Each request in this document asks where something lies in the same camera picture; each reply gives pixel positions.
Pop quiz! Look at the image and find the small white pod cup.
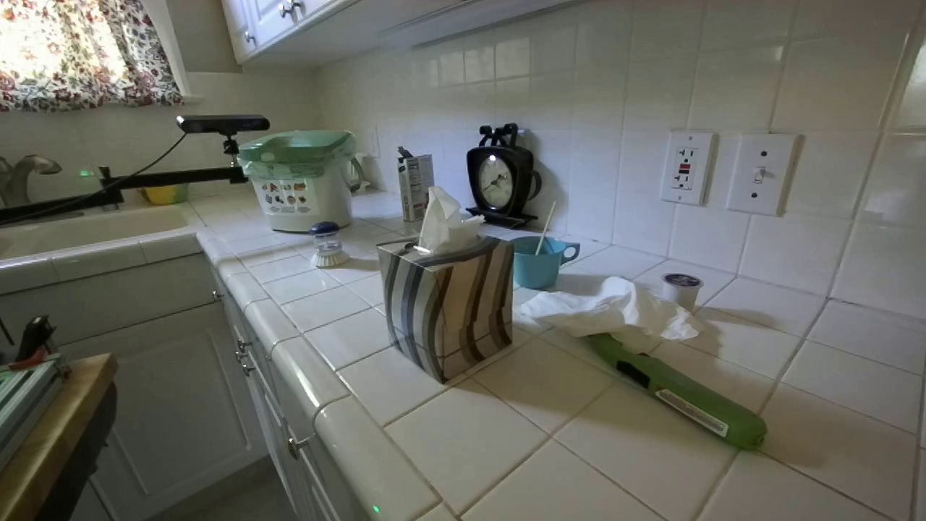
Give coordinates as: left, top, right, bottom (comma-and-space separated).
662, 272, 705, 312

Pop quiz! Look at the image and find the white power outlet plate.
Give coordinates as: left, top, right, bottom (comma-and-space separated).
660, 127, 717, 210

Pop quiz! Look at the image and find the green elongated handheld tool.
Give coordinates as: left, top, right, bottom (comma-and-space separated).
581, 330, 772, 454

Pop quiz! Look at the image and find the blue mug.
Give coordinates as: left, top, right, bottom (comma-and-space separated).
510, 234, 585, 292

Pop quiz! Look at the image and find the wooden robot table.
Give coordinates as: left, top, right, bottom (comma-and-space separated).
0, 350, 122, 521

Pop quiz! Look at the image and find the metal mounting rail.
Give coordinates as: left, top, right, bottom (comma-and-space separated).
0, 357, 66, 470

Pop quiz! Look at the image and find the white tissue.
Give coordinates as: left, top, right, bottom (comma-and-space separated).
413, 184, 485, 257

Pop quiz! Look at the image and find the yellow sponge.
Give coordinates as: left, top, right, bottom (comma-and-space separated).
141, 184, 192, 210

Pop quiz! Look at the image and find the black mantel clock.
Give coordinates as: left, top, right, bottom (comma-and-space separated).
464, 121, 543, 233

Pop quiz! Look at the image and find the silver metal holder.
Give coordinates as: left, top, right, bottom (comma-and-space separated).
396, 144, 436, 228

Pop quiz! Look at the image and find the black clamp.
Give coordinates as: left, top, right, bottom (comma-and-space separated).
12, 315, 58, 366

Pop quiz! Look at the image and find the floral window curtain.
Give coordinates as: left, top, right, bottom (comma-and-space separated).
0, 0, 184, 114

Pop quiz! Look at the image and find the white crumpled cloth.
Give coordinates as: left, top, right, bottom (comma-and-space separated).
514, 275, 704, 346

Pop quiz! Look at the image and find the thin black camera cable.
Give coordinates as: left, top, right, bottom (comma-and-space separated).
124, 130, 192, 184

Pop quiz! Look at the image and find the white wall outlet right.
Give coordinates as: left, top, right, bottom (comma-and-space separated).
723, 130, 804, 221

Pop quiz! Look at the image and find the black stereo camera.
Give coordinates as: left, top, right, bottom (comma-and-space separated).
174, 114, 273, 136

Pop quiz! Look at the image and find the silver sink faucet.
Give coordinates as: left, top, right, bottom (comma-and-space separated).
0, 153, 66, 212

